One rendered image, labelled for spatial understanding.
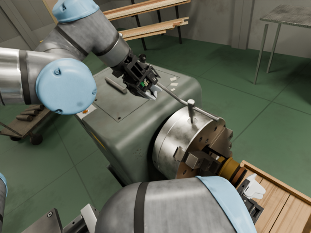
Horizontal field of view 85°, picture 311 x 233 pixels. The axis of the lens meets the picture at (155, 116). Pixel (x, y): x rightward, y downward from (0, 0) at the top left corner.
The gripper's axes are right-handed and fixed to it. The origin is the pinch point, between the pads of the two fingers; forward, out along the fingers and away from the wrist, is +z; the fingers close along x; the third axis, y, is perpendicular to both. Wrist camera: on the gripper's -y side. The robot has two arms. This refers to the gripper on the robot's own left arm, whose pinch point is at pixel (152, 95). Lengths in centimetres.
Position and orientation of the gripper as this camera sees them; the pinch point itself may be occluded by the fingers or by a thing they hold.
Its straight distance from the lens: 59.7
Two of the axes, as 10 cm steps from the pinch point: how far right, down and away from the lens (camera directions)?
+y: 6.6, 4.0, -6.4
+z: 4.8, 4.3, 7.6
